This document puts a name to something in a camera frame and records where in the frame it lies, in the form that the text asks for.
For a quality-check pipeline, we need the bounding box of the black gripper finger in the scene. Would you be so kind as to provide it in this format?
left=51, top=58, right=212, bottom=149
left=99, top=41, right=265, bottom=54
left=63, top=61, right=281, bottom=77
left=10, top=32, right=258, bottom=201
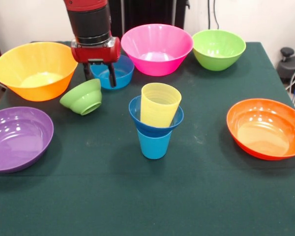
left=107, top=62, right=118, bottom=89
left=82, top=62, right=92, bottom=81

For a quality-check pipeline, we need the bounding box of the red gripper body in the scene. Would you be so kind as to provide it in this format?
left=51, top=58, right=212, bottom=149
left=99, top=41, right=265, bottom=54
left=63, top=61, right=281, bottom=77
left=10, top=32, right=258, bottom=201
left=70, top=36, right=121, bottom=64

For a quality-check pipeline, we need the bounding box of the small green plastic bowl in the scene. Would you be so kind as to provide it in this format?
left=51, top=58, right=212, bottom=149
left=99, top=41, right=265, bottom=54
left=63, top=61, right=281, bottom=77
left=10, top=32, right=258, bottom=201
left=59, top=78, right=103, bottom=116

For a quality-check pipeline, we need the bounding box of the translucent yellow plastic cup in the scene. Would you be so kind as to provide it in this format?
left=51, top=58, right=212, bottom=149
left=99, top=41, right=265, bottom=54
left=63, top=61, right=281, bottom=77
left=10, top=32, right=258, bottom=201
left=140, top=83, right=182, bottom=128

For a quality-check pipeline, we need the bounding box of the small dark blue bowl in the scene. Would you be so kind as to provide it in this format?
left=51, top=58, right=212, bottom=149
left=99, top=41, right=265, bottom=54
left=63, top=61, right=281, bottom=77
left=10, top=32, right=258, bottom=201
left=128, top=95, right=184, bottom=136

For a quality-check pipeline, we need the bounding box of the light blue plastic cup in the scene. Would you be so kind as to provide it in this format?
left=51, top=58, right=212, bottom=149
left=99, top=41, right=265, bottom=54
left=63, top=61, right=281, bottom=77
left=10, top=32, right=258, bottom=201
left=137, top=128, right=173, bottom=160

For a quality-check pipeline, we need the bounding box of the large green plastic bowl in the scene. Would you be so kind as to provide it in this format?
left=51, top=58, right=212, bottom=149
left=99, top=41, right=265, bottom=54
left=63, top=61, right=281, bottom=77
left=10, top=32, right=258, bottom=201
left=192, top=29, right=247, bottom=72

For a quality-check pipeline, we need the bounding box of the translucent light blue bowl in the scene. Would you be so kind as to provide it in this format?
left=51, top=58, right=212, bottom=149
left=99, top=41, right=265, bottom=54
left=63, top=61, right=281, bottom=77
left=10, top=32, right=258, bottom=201
left=89, top=54, right=135, bottom=90

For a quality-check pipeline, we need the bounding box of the large yellow plastic bowl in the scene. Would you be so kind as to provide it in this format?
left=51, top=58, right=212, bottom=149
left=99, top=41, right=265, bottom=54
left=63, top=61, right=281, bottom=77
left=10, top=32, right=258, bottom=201
left=0, top=41, right=79, bottom=102

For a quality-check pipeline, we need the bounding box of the large pink plastic bowl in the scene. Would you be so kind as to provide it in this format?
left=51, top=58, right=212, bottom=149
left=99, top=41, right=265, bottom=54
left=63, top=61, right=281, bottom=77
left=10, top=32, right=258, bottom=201
left=120, top=24, right=194, bottom=77

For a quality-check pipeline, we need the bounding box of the shallow purple plastic bowl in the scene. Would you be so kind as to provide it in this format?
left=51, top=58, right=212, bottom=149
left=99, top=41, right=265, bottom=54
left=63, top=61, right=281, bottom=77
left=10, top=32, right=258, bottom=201
left=0, top=106, right=54, bottom=174

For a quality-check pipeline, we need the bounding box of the dark green tablecloth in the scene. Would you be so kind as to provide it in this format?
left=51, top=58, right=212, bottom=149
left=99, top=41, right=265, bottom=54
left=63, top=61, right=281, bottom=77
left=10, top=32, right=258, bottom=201
left=0, top=41, right=295, bottom=236

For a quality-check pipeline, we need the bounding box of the shallow orange plastic bowl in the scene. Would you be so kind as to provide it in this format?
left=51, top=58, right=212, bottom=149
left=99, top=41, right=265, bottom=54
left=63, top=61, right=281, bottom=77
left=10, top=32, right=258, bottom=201
left=226, top=98, right=295, bottom=161

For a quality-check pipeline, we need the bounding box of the black knob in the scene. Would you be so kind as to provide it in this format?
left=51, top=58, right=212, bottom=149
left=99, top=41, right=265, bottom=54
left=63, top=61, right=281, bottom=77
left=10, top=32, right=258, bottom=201
left=280, top=47, right=295, bottom=62

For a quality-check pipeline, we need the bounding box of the black round base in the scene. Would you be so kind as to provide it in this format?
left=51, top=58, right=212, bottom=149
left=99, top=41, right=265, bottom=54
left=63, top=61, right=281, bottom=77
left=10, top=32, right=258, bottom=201
left=277, top=54, right=295, bottom=87

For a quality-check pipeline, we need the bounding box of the black wall cable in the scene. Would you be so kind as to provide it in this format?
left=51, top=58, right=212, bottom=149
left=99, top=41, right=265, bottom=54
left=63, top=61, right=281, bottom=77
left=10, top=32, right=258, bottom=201
left=212, top=0, right=220, bottom=31
left=204, top=0, right=213, bottom=32

